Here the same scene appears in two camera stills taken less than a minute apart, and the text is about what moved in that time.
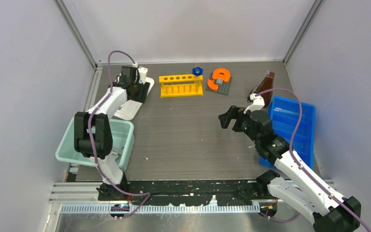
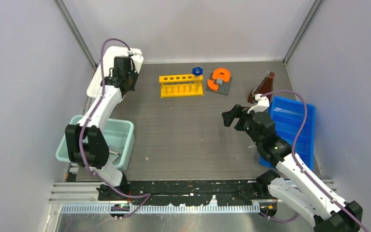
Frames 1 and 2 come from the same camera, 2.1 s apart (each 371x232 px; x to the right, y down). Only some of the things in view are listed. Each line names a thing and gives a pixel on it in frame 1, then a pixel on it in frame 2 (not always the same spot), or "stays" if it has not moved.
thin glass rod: x=200 y=84 stays
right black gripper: x=234 y=112 stays
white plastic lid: x=129 y=109 to x=94 y=89
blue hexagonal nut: x=197 y=71 stays
